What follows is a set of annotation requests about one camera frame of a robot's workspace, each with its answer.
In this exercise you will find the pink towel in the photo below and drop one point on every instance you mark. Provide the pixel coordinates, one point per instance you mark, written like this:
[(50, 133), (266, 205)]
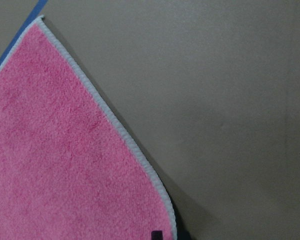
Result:
[(69, 170)]

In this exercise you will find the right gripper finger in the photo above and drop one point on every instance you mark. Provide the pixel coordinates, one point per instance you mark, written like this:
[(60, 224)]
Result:
[(157, 235)]

